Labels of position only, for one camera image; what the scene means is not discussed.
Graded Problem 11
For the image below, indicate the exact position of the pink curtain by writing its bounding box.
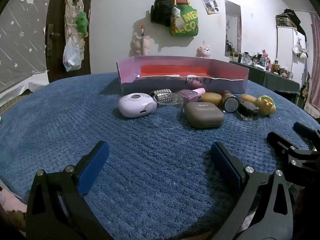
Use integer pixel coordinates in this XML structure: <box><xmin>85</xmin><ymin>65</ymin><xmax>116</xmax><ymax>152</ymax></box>
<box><xmin>304</xmin><ymin>11</ymin><xmax>320</xmax><ymax>118</ymax></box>

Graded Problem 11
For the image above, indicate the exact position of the black bag on wardrobe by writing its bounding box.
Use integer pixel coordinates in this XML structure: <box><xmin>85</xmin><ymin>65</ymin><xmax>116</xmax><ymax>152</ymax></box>
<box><xmin>284</xmin><ymin>9</ymin><xmax>306</xmax><ymax>35</ymax></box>

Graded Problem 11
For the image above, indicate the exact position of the star-printed grey sheet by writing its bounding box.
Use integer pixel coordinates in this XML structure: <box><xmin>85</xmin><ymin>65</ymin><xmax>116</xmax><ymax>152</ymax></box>
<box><xmin>0</xmin><ymin>0</ymin><xmax>55</xmax><ymax>93</ymax></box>

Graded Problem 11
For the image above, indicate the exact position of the clear round lid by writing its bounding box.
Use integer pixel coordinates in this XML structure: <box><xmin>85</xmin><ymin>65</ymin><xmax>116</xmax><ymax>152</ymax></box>
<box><xmin>151</xmin><ymin>114</ymin><xmax>182</xmax><ymax>130</ymax></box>

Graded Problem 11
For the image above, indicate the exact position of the photo wall poster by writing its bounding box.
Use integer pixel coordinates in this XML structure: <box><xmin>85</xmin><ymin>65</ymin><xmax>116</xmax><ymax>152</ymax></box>
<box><xmin>200</xmin><ymin>0</ymin><xmax>220</xmax><ymax>15</ymax></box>

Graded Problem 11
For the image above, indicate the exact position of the brown eyeshadow compact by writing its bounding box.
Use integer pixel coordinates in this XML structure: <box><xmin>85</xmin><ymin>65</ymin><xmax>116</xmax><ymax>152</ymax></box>
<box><xmin>184</xmin><ymin>102</ymin><xmax>225</xmax><ymax>129</ymax></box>

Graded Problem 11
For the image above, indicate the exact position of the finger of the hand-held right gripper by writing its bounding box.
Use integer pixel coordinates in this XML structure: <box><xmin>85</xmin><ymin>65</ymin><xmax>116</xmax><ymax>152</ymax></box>
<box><xmin>293</xmin><ymin>122</ymin><xmax>320</xmax><ymax>144</ymax></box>
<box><xmin>267</xmin><ymin>131</ymin><xmax>302</xmax><ymax>157</ymax></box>

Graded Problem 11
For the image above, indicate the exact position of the dark brown door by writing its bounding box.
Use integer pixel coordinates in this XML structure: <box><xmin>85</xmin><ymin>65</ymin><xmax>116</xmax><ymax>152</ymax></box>
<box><xmin>46</xmin><ymin>0</ymin><xmax>97</xmax><ymax>83</ymax></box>

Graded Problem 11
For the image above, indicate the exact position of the white wardrobe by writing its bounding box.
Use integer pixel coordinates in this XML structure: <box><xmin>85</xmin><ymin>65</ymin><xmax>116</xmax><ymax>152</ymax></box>
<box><xmin>276</xmin><ymin>26</ymin><xmax>307</xmax><ymax>88</ymax></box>

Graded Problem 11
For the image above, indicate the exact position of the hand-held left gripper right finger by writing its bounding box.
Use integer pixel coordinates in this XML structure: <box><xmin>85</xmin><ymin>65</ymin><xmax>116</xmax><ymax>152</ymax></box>
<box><xmin>210</xmin><ymin>141</ymin><xmax>294</xmax><ymax>240</ymax></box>

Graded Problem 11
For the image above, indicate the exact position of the silver studded cylinder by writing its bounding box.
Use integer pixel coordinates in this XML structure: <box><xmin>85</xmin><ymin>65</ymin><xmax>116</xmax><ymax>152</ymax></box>
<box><xmin>150</xmin><ymin>89</ymin><xmax>173</xmax><ymax>98</ymax></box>

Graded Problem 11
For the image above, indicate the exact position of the hanging white plush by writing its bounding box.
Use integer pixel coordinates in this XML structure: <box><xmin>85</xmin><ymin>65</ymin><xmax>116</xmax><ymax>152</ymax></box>
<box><xmin>294</xmin><ymin>39</ymin><xmax>309</xmax><ymax>59</ymax></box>

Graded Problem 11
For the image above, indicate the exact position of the green plush toy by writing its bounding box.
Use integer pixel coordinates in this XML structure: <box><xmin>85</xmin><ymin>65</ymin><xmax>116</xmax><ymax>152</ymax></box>
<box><xmin>76</xmin><ymin>12</ymin><xmax>89</xmax><ymax>37</ymax></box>

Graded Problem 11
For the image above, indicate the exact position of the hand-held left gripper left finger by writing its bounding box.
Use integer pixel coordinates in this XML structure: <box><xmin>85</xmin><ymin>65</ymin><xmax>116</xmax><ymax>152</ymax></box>
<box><xmin>25</xmin><ymin>141</ymin><xmax>113</xmax><ymax>240</ymax></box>

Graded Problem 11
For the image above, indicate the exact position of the green tote bag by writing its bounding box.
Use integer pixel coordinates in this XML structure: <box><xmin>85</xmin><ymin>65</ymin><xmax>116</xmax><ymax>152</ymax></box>
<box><xmin>170</xmin><ymin>4</ymin><xmax>200</xmax><ymax>38</ymax></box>

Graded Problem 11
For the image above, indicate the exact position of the small pink plush toy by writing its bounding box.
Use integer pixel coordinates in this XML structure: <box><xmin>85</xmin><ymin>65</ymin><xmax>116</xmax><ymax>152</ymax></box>
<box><xmin>196</xmin><ymin>45</ymin><xmax>212</xmax><ymax>58</ymax></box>

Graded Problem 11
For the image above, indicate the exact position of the clear plastic cup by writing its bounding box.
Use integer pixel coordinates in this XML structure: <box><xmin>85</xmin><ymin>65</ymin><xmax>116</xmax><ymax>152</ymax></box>
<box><xmin>152</xmin><ymin>93</ymin><xmax>184</xmax><ymax>108</ymax></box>

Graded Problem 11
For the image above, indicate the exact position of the group of cosmetic bottles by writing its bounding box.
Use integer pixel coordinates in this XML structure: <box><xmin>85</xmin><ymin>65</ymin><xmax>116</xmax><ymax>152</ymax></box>
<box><xmin>229</xmin><ymin>49</ymin><xmax>294</xmax><ymax>79</ymax></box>

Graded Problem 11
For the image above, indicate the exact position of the wall mirror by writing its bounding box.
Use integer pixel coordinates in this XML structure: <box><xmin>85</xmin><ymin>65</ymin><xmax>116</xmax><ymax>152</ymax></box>
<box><xmin>224</xmin><ymin>0</ymin><xmax>242</xmax><ymax>57</ymax></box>

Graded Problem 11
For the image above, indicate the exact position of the metal door handle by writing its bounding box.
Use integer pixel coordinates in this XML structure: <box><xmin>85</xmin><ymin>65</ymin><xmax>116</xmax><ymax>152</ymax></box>
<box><xmin>46</xmin><ymin>24</ymin><xmax>60</xmax><ymax>57</ymax></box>

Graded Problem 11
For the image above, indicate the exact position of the translucent plastic bag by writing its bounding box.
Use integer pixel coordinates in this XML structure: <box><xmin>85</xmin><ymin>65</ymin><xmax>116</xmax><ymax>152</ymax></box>
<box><xmin>62</xmin><ymin>37</ymin><xmax>82</xmax><ymax>72</ymax></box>

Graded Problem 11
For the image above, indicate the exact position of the pink cardboard box red floor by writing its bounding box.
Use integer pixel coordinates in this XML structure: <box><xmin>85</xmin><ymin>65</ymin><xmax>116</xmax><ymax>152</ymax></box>
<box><xmin>116</xmin><ymin>56</ymin><xmax>250</xmax><ymax>95</ymax></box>

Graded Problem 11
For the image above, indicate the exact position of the purple nail polish bottle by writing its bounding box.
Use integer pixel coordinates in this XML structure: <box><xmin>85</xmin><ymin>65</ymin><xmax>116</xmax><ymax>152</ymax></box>
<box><xmin>175</xmin><ymin>88</ymin><xmax>206</xmax><ymax>105</ymax></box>

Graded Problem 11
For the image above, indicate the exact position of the hanging cloth organizer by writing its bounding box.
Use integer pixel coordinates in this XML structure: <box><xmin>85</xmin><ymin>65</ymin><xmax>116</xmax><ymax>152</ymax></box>
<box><xmin>64</xmin><ymin>0</ymin><xmax>87</xmax><ymax>55</ymax></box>

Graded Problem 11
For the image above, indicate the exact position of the black backpack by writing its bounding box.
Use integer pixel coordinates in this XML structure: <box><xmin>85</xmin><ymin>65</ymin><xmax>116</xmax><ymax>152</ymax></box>
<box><xmin>151</xmin><ymin>0</ymin><xmax>175</xmax><ymax>27</ymax></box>

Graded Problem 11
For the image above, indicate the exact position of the dark suitcase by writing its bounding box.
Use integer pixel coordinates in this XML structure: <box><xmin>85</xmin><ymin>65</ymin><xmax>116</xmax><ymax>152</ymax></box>
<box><xmin>275</xmin><ymin>14</ymin><xmax>298</xmax><ymax>28</ymax></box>

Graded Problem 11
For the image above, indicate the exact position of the lavender rounded device case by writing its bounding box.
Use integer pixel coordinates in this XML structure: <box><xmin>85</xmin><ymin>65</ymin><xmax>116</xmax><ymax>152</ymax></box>
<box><xmin>118</xmin><ymin>93</ymin><xmax>157</xmax><ymax>118</ymax></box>

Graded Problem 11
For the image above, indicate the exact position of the table with dark cloth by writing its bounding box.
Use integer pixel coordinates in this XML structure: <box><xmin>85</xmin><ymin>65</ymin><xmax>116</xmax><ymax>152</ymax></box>
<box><xmin>229</xmin><ymin>60</ymin><xmax>300</xmax><ymax>98</ymax></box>

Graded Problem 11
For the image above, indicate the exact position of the mop handle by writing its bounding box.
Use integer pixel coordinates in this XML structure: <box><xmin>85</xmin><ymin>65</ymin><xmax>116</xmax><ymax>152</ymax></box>
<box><xmin>140</xmin><ymin>25</ymin><xmax>146</xmax><ymax>55</ymax></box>

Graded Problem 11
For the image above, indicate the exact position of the white plastic sheet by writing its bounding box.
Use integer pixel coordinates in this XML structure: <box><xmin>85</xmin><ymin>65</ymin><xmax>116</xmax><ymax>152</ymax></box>
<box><xmin>0</xmin><ymin>69</ymin><xmax>50</xmax><ymax>107</ymax></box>

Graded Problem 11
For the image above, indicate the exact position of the pink plush bear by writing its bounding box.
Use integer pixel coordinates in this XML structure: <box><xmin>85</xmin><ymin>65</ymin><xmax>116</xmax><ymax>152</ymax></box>
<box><xmin>132</xmin><ymin>35</ymin><xmax>151</xmax><ymax>55</ymax></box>

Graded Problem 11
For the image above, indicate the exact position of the yellow green toy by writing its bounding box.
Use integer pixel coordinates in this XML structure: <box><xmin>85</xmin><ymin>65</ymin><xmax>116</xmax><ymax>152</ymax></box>
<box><xmin>255</xmin><ymin>95</ymin><xmax>277</xmax><ymax>117</ymax></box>

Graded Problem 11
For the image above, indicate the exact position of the dark star-print nail polish bottle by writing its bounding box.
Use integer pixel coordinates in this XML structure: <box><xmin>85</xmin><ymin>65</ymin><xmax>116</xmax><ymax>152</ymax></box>
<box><xmin>237</xmin><ymin>101</ymin><xmax>260</xmax><ymax>121</ymax></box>

